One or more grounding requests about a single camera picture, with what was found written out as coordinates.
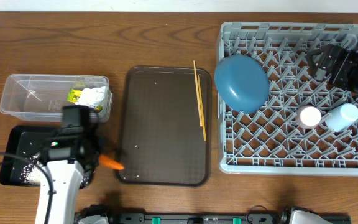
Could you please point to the wooden chopstick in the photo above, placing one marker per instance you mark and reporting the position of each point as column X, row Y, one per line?
column 197, row 93
column 202, row 110

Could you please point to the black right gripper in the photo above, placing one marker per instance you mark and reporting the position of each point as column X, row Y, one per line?
column 348, row 62

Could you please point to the dark blue plate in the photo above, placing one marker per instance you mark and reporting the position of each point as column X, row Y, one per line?
column 242, row 83

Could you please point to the clear plastic bin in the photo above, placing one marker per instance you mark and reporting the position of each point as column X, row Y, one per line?
column 36, row 97

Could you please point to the orange carrot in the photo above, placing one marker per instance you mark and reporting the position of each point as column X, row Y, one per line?
column 106, row 161

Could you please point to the white rice pile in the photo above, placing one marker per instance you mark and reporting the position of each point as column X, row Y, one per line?
column 30, row 175

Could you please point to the black plastic tray bin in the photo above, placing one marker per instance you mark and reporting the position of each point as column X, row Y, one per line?
column 23, row 141

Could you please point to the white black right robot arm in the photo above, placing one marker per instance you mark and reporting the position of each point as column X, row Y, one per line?
column 353, row 76

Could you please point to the pink plastic cup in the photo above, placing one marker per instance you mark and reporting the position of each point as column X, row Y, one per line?
column 308, row 117

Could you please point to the white tissue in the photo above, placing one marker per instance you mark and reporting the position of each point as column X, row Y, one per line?
column 92, row 96

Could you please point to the dark brown serving tray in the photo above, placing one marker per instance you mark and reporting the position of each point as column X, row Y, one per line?
column 161, row 140

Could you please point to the light blue plastic cup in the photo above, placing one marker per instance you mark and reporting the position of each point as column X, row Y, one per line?
column 342, row 117

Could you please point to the yellow green foil wrapper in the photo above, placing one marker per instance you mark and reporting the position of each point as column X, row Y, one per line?
column 73, row 96

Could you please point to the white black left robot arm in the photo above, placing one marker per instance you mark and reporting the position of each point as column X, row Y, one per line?
column 66, row 156

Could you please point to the grey dishwasher rack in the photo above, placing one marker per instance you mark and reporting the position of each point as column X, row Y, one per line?
column 269, row 141

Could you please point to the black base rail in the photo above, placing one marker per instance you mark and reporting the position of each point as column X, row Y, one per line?
column 292, row 215

